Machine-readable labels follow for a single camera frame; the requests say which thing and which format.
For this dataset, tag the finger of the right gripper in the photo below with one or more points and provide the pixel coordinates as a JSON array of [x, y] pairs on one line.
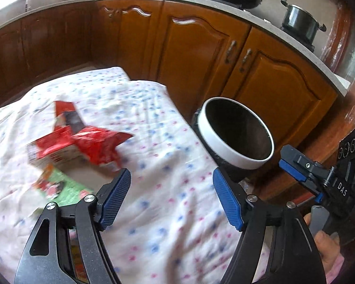
[[301, 161], [303, 180]]

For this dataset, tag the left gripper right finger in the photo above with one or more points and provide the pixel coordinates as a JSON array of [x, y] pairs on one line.
[[234, 200]]

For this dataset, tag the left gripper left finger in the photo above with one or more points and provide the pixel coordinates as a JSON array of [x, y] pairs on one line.
[[110, 198]]

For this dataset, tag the red plastic bag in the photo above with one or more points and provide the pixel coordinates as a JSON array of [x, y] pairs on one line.
[[95, 143]]

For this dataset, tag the green paper box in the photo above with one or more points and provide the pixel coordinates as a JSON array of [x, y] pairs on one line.
[[56, 186]]

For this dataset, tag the white red carton box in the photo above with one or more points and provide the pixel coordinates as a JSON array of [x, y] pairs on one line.
[[56, 147]]

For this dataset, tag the black white-rimmed trash bin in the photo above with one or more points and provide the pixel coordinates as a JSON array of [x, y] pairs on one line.
[[235, 137]]

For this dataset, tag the right hand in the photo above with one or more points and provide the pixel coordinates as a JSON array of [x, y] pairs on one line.
[[330, 252]]

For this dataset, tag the white dotted tablecloth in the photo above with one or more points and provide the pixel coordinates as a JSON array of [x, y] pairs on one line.
[[171, 227]]

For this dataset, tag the black cooking pot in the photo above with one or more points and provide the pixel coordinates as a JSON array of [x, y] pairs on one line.
[[300, 23]]

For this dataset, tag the brown wooden base cabinets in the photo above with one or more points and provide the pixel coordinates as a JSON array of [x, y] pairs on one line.
[[196, 51]]

